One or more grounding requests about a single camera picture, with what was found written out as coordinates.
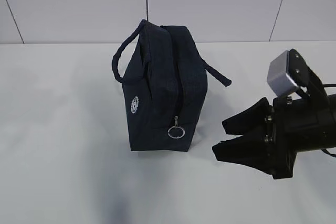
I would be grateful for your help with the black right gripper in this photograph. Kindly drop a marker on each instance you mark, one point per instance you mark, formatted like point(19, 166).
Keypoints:
point(298, 127)

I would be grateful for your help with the navy blue lunch bag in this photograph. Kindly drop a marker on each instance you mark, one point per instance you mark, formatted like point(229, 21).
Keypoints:
point(164, 82)

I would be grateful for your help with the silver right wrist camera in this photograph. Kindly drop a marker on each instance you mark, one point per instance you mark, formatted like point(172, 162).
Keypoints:
point(288, 73)

